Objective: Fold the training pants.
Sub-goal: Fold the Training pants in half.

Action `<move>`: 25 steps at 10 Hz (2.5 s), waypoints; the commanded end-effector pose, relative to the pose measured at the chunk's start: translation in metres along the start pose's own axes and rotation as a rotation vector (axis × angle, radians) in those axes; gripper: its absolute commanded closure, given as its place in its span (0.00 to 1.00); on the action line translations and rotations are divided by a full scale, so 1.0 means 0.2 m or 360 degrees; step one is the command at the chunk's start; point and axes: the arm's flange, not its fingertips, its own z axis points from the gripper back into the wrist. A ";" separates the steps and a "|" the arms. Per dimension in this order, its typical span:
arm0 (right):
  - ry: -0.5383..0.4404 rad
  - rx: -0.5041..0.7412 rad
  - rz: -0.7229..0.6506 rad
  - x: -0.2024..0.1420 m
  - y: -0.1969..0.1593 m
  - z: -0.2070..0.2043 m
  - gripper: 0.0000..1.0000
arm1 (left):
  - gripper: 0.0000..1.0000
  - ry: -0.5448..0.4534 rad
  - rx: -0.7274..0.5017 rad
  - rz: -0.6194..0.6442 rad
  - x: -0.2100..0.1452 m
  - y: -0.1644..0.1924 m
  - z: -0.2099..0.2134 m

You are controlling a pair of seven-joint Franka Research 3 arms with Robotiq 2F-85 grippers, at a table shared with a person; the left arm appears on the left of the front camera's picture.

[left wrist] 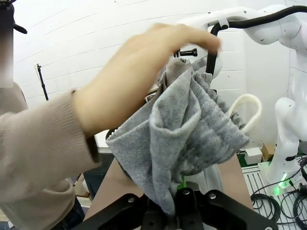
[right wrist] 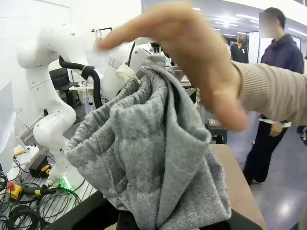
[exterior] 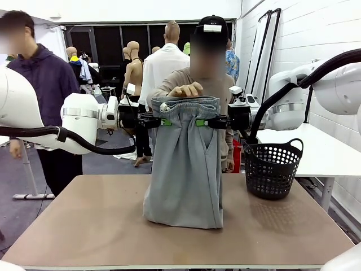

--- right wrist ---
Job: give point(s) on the white flat board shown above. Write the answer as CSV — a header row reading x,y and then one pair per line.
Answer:
x,y
6,124

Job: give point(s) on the white office desk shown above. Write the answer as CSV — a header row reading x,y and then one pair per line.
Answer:
x,y
79,87

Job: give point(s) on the red yellow emergency stop button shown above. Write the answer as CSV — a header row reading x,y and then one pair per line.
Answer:
x,y
14,190

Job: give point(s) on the black power supply box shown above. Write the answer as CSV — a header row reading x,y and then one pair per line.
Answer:
x,y
37,165

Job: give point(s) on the person in black top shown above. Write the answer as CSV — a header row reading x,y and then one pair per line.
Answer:
x,y
239,50

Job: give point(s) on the person in navy hoodie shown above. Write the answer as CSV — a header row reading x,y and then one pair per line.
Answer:
x,y
280,52

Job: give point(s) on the person's left forearm beige sleeve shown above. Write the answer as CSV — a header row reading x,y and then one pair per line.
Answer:
x,y
275,93

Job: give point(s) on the person's left hand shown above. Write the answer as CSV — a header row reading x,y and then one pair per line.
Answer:
x,y
192,60

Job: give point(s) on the yellow black tape measure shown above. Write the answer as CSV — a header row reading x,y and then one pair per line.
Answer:
x,y
46,170

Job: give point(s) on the grey training pants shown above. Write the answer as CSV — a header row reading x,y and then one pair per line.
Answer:
x,y
148,148

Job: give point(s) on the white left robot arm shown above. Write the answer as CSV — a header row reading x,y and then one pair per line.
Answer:
x,y
57,115

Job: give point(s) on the small black stool table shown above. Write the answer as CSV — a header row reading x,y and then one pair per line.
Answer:
x,y
217,134

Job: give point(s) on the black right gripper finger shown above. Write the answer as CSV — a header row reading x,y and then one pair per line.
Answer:
x,y
125,221

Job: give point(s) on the black office chair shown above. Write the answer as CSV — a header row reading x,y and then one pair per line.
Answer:
x,y
60,79

